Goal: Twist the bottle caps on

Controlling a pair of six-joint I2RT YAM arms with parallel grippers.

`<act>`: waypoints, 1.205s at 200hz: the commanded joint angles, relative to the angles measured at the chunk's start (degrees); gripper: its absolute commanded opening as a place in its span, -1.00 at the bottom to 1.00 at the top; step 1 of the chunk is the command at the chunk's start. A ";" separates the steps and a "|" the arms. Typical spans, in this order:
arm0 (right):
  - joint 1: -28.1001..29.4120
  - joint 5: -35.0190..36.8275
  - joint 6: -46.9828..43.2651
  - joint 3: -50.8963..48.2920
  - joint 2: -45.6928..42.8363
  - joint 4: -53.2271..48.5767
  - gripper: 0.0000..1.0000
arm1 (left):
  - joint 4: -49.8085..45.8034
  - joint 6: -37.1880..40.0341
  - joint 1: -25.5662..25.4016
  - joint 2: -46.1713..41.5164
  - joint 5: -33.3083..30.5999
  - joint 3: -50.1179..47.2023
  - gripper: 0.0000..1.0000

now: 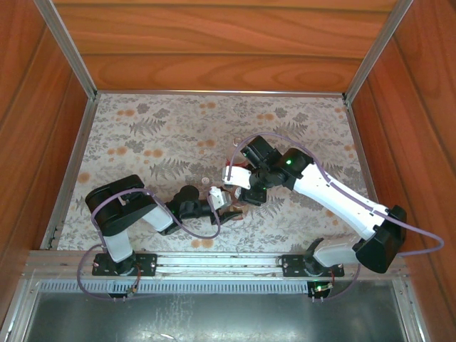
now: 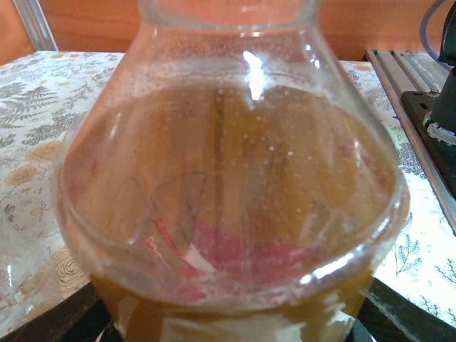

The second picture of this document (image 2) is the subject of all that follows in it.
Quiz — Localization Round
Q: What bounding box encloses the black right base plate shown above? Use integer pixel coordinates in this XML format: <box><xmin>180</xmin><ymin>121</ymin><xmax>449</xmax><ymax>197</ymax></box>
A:
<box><xmin>401</xmin><ymin>90</ymin><xmax>456</xmax><ymax>200</ymax></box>

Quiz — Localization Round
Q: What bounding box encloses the small clear plastic bottle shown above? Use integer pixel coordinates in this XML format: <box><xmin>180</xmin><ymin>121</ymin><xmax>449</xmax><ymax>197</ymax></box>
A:
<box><xmin>55</xmin><ymin>0</ymin><xmax>410</xmax><ymax>342</ymax></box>

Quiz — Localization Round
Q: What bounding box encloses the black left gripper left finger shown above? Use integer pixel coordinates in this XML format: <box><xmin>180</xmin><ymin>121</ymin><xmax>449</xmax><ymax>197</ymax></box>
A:
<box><xmin>0</xmin><ymin>284</ymin><xmax>119</xmax><ymax>342</ymax></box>

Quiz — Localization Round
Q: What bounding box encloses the aluminium frame bar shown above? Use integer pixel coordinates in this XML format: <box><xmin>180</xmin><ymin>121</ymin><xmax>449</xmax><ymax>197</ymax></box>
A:
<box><xmin>12</xmin><ymin>0</ymin><xmax>60</xmax><ymax>53</ymax></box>

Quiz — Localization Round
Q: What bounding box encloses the floral patterned tablecloth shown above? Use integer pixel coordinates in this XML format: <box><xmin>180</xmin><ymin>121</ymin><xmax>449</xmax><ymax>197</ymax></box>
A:
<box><xmin>0</xmin><ymin>50</ymin><xmax>456</xmax><ymax>336</ymax></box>

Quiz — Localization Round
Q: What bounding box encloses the aluminium mounting rail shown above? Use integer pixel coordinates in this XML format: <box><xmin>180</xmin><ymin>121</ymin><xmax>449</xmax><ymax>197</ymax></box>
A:
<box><xmin>366</xmin><ymin>49</ymin><xmax>456</xmax><ymax>232</ymax></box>

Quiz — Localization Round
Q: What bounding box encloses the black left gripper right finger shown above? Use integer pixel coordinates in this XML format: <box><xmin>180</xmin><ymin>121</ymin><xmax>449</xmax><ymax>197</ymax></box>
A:
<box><xmin>351</xmin><ymin>276</ymin><xmax>456</xmax><ymax>342</ymax></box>

